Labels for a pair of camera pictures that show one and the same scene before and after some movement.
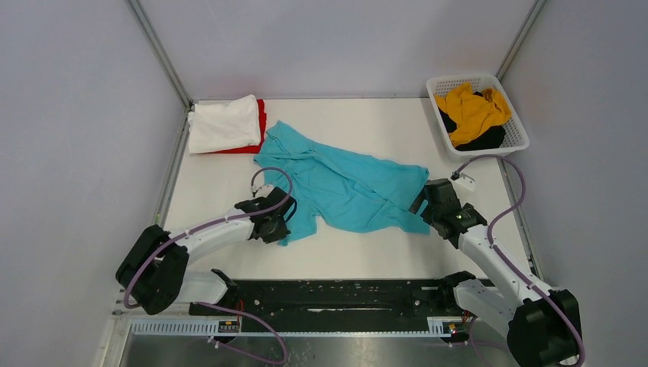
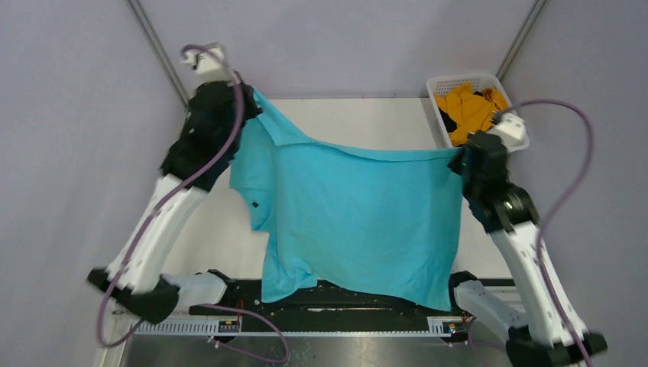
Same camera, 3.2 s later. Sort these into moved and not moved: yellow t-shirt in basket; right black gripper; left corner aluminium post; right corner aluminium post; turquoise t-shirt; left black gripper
Moved: left black gripper; turquoise t-shirt; right black gripper
Not moved: right corner aluminium post; left corner aluminium post; yellow t-shirt in basket
